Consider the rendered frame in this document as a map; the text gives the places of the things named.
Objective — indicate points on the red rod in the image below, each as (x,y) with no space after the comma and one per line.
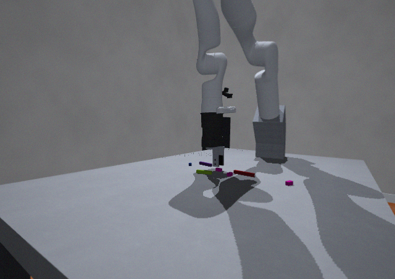
(244,173)

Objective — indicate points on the lime green rod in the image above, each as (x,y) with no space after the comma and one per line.
(204,172)

